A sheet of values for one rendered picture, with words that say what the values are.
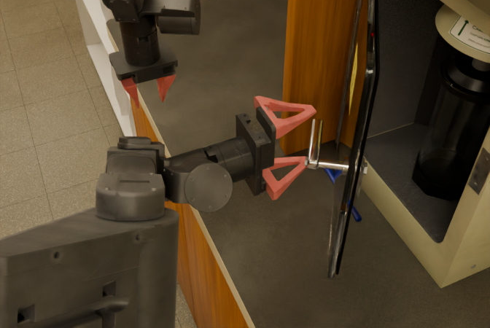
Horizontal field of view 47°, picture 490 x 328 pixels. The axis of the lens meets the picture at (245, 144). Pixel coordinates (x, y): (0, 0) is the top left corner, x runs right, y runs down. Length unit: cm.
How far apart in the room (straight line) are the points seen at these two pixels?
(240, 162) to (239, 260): 28
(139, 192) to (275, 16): 125
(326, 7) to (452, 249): 43
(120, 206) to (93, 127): 235
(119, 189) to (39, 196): 211
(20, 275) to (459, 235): 71
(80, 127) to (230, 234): 177
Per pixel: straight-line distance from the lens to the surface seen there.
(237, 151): 72
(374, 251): 100
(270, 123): 70
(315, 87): 104
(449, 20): 81
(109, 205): 32
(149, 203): 32
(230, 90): 128
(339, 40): 101
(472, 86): 85
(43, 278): 28
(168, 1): 87
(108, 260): 29
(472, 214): 84
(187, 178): 63
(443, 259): 94
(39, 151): 262
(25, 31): 343
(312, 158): 75
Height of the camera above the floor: 174
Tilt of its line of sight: 44 degrees down
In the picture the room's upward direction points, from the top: straight up
